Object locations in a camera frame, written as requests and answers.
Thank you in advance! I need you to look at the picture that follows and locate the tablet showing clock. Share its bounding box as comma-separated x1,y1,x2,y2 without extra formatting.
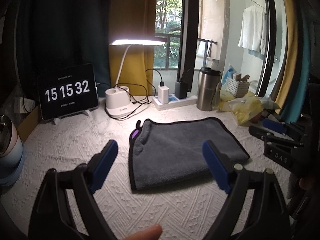
38,63,99,121

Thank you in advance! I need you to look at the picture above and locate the steel travel mug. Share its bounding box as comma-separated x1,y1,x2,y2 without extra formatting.
196,67,222,111

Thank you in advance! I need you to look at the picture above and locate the white desk lamp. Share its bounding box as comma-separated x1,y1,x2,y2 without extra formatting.
105,37,167,120

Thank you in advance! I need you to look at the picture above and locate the yellow curtain right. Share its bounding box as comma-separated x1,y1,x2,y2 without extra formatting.
276,0,298,113

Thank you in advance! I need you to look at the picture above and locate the white charger plug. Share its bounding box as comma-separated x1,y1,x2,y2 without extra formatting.
158,85,169,105

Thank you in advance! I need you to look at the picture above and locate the white round humidifier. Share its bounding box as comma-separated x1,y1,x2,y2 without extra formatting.
0,115,25,187

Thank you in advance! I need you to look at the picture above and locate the yellow plastic bag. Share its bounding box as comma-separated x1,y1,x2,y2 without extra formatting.
219,90,264,125

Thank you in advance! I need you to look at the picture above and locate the right hand thumb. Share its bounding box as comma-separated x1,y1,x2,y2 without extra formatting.
299,178,313,191

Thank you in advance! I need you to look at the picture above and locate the white textured tablecloth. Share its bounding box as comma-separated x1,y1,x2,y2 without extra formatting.
1,105,290,239

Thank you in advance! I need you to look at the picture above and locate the purple and grey towel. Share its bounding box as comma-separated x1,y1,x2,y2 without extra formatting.
129,117,250,191

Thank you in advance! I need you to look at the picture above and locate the yellow curtain left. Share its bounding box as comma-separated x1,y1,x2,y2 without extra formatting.
108,0,156,96

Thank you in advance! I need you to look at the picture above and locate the left hand thumb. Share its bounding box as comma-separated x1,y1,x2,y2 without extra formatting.
125,224,163,240

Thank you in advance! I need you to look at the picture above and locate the cardboard box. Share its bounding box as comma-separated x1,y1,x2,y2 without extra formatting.
17,106,41,142

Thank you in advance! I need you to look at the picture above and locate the white plastic basket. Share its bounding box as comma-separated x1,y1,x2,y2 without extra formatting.
226,77,250,98

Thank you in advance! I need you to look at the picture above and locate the white power strip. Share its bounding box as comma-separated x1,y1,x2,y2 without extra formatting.
152,93,197,111

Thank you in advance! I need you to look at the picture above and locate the yellow curtain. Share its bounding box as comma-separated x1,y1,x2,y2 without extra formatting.
108,0,156,96
276,0,298,113

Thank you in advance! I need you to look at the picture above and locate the dark green curtain left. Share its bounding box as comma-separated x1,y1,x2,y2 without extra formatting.
16,0,111,97

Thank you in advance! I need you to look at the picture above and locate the black charger block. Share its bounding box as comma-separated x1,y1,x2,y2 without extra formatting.
175,81,188,99

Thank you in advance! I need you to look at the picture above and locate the white hanging shirt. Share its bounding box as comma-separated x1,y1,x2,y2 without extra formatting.
238,5,266,55

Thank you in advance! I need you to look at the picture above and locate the teal curtain right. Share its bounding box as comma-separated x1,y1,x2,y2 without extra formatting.
281,7,311,123

